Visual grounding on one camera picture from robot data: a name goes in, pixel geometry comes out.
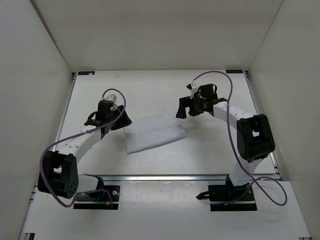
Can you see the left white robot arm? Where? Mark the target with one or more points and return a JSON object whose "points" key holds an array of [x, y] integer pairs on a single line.
{"points": [[60, 167]]}

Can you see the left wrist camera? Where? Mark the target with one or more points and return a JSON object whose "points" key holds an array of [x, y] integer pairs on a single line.
{"points": [[111, 98]]}

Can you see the right blue label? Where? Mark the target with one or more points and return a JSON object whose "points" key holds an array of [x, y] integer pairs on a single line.
{"points": [[233, 71]]}

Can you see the blue label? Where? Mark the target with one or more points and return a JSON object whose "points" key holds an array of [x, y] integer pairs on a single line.
{"points": [[86, 73], [233, 71]]}

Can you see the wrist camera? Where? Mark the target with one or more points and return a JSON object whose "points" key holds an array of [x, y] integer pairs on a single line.
{"points": [[193, 88], [111, 98]]}

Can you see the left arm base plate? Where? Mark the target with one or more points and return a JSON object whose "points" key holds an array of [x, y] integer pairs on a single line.
{"points": [[100, 200]]}

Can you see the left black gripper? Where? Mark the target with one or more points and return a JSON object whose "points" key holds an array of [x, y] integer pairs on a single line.
{"points": [[124, 120]]}

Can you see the left blue label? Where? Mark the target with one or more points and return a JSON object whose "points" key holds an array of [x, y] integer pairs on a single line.
{"points": [[86, 73]]}

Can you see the aluminium rail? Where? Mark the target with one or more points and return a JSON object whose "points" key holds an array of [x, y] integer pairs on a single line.
{"points": [[165, 177]]}

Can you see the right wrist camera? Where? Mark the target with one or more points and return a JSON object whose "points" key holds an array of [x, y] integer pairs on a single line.
{"points": [[193, 88]]}

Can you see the white skirt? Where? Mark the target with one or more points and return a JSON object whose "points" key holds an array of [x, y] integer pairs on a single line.
{"points": [[151, 132]]}

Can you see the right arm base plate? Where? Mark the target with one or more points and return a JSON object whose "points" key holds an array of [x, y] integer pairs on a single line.
{"points": [[226, 198]]}

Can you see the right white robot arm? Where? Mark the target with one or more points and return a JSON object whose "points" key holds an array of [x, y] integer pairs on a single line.
{"points": [[254, 138]]}

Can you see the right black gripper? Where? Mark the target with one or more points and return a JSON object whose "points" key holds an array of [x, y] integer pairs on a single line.
{"points": [[185, 102]]}

